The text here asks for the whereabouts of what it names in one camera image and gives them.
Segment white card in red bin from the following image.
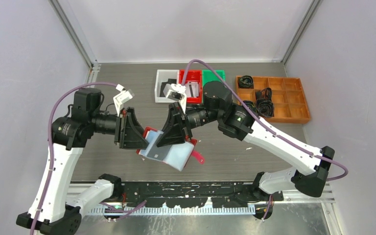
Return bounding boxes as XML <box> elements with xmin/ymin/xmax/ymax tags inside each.
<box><xmin>185</xmin><ymin>81</ymin><xmax>200</xmax><ymax>98</ymax></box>

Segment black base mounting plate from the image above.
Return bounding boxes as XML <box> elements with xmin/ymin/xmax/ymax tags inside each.
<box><xmin>104</xmin><ymin>181</ymin><xmax>268</xmax><ymax>209</ymax></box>

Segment red card holder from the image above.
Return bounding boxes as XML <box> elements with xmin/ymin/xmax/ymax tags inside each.
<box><xmin>137</xmin><ymin>127</ymin><xmax>205</xmax><ymax>171</ymax></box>

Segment orange compartment tray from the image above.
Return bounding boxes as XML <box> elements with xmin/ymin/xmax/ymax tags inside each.
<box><xmin>235</xmin><ymin>75</ymin><xmax>311</xmax><ymax>124</ymax></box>

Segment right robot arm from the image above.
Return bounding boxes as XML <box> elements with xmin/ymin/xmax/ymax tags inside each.
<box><xmin>156</xmin><ymin>81</ymin><xmax>334</xmax><ymax>201</ymax></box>

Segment rolled black belt lower right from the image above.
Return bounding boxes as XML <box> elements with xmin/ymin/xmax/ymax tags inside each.
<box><xmin>256</xmin><ymin>99</ymin><xmax>275</xmax><ymax>118</ymax></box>

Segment green plastic bin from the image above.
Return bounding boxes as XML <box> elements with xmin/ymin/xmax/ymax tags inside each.
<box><xmin>202</xmin><ymin>70</ymin><xmax>226</xmax><ymax>86</ymax></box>

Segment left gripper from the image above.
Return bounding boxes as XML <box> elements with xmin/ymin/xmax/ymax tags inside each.
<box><xmin>90</xmin><ymin>107</ymin><xmax>153</xmax><ymax>149</ymax></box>

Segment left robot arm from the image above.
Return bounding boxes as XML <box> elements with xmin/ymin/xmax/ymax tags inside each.
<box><xmin>16</xmin><ymin>85</ymin><xmax>148</xmax><ymax>235</ymax></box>

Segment red plastic bin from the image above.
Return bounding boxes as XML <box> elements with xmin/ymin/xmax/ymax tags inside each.
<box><xmin>184</xmin><ymin>70</ymin><xmax>203</xmax><ymax>104</ymax></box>

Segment rolled black belt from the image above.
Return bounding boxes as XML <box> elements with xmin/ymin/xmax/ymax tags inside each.
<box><xmin>255</xmin><ymin>87</ymin><xmax>272</xmax><ymax>101</ymax></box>
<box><xmin>237</xmin><ymin>75</ymin><xmax>254</xmax><ymax>89</ymax></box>
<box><xmin>256</xmin><ymin>99</ymin><xmax>275</xmax><ymax>118</ymax></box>
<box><xmin>243</xmin><ymin>100</ymin><xmax>257</xmax><ymax>113</ymax></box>

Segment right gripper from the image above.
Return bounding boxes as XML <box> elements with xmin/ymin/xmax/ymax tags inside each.
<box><xmin>156</xmin><ymin>101</ymin><xmax>222</xmax><ymax>146</ymax></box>

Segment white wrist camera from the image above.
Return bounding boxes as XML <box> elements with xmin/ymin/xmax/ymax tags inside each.
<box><xmin>163</xmin><ymin>84</ymin><xmax>187</xmax><ymax>113</ymax></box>
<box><xmin>113</xmin><ymin>90</ymin><xmax>134</xmax><ymax>116</ymax></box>

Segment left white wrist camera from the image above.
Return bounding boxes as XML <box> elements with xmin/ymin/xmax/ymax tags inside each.
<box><xmin>113</xmin><ymin>90</ymin><xmax>134</xmax><ymax>116</ymax></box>

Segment rolled black belt lower left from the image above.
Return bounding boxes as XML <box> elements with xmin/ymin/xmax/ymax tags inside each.
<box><xmin>243</xmin><ymin>100</ymin><xmax>257</xmax><ymax>113</ymax></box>

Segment rolled black belt top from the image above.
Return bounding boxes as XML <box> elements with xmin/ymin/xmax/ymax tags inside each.
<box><xmin>237</xmin><ymin>75</ymin><xmax>254</xmax><ymax>89</ymax></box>

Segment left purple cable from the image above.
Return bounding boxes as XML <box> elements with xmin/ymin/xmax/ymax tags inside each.
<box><xmin>29</xmin><ymin>81</ymin><xmax>148</xmax><ymax>235</ymax></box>

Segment black card in white bin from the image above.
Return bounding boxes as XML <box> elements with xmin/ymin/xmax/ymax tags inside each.
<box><xmin>159</xmin><ymin>78</ymin><xmax>177</xmax><ymax>97</ymax></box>

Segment rolled black belt middle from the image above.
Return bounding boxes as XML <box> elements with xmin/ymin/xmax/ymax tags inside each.
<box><xmin>255</xmin><ymin>87</ymin><xmax>272</xmax><ymax>101</ymax></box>

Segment white plastic bin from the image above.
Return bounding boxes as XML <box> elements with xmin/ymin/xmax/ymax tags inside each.
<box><xmin>154</xmin><ymin>70</ymin><xmax>180</xmax><ymax>103</ymax></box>

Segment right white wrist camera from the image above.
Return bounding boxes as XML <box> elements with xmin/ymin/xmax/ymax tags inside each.
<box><xmin>163</xmin><ymin>84</ymin><xmax>187</xmax><ymax>113</ymax></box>

